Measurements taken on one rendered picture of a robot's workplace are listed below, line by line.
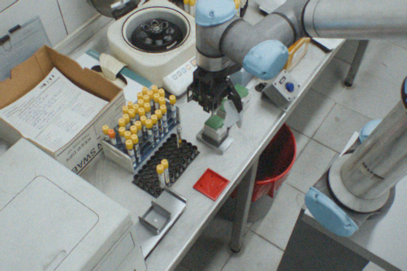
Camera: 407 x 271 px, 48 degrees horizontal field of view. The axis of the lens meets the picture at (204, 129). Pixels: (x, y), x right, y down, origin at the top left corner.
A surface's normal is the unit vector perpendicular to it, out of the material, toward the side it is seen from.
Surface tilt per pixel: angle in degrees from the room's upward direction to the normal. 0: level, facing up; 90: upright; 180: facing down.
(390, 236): 1
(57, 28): 90
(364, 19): 70
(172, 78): 25
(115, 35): 0
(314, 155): 0
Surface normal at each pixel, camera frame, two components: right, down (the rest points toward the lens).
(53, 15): 0.82, 0.47
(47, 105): 0.01, -0.58
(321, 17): -0.79, 0.19
